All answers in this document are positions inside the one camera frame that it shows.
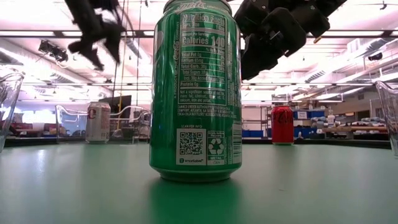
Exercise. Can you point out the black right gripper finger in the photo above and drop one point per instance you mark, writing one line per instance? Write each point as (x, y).
(286, 31)
(258, 59)

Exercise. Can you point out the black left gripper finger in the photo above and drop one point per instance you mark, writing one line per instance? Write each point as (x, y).
(113, 46)
(90, 53)

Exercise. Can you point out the green Sprite can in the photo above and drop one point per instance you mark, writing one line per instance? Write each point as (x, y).
(196, 93)

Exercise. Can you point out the red Coca-Cola can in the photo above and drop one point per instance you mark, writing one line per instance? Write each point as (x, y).
(282, 126)

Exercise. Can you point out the silver Diet Coke can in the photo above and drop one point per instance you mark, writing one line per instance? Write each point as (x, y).
(98, 124)

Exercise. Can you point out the clear plastic bin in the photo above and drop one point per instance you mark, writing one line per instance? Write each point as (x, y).
(9, 109)
(71, 124)
(388, 118)

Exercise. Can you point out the yellow hanging hook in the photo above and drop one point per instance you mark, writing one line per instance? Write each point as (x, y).
(317, 39)

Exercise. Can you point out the blue storage bin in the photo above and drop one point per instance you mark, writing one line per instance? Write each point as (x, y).
(315, 114)

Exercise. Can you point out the white bottle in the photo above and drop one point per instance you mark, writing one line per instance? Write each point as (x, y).
(331, 120)

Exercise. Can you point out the wooden workbench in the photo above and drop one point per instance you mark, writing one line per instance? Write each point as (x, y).
(357, 128)

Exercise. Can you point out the green table mat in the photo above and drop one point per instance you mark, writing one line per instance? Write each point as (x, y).
(62, 186)

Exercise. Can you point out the black ceiling camera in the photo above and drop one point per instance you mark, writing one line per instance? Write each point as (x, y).
(53, 50)
(375, 56)

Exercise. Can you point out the black aluminium table frame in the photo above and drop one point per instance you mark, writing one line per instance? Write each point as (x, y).
(342, 142)

